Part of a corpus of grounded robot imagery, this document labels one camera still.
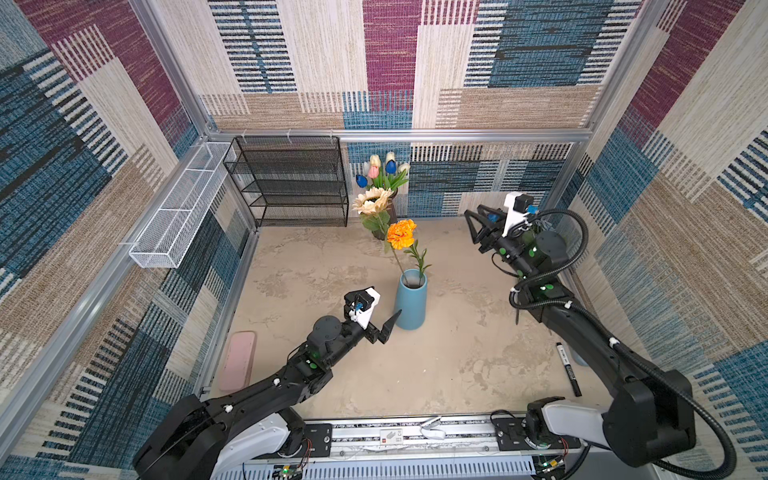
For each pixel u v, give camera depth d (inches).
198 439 16.1
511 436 28.7
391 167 36.8
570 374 31.1
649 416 15.8
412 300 31.1
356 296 28.8
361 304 24.6
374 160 37.0
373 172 36.1
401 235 27.0
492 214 27.9
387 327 27.0
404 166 40.3
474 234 27.0
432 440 28.9
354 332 26.6
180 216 37.8
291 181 43.3
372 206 25.9
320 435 29.3
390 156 38.1
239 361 32.6
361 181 37.1
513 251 25.1
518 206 23.8
